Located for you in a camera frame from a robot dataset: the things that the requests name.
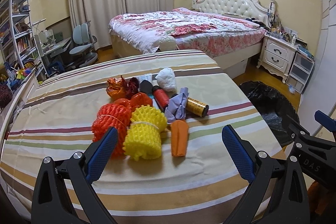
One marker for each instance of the plastic drawer unit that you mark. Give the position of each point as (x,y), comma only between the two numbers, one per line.
(300,71)

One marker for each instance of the orange paper roll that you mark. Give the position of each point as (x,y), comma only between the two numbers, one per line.
(179,138)

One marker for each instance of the black lined trash bin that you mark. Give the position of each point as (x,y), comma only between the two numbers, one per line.
(274,107)

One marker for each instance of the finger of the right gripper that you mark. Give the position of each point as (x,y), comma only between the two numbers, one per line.
(316,156)
(325,121)

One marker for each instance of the white tissue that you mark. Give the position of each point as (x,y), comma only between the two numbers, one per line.
(166,80)

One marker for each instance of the white bookshelf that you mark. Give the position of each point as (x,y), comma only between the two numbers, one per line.
(19,46)

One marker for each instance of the white nightstand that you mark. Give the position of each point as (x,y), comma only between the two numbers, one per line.
(276,56)

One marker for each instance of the yellow foam fruit net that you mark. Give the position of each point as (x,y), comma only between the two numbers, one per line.
(143,139)

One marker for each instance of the white tufted headboard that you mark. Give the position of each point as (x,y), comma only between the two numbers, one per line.
(240,8)

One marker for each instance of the floral quilt bed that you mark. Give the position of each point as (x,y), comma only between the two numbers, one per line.
(215,35)

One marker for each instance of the white round bedpost knob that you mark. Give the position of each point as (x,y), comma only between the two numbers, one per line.
(167,43)

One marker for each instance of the study desk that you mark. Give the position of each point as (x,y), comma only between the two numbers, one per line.
(51,52)

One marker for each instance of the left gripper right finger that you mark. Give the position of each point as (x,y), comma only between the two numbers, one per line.
(288,202)

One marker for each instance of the dark red ribbon tassel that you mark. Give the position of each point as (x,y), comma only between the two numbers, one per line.
(130,87)

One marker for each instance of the orange foam fruit net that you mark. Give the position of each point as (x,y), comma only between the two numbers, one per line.
(112,115)

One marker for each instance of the white underbed box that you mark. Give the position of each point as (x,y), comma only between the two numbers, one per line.
(237,69)

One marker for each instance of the orange foil wrapper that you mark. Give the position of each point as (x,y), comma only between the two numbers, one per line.
(117,88)

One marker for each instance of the red cylindrical can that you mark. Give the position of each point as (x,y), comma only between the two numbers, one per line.
(160,97)

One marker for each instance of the grey desk chair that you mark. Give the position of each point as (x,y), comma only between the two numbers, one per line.
(83,53)

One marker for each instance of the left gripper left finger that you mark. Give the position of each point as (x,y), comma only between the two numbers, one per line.
(51,201)

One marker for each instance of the gold cylindrical can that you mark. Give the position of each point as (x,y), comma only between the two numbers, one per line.
(197,107)

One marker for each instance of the lavender paper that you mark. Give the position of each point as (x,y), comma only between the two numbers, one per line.
(176,108)

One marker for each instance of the red plastic bag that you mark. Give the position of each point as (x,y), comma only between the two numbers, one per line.
(138,100)

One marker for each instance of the striped bed sheet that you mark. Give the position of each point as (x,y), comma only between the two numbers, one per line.
(160,172)

